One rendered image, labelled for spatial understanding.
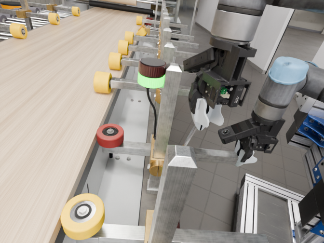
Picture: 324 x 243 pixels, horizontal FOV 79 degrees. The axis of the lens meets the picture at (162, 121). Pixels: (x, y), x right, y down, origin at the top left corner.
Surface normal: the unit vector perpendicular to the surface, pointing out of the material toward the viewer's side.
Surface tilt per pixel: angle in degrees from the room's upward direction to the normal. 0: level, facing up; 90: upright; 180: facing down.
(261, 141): 90
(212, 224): 0
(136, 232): 0
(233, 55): 89
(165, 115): 90
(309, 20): 90
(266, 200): 0
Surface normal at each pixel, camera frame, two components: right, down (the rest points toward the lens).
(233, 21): -0.39, 0.47
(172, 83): 0.00, 0.58
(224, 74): -0.93, 0.10
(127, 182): 0.13, -0.81
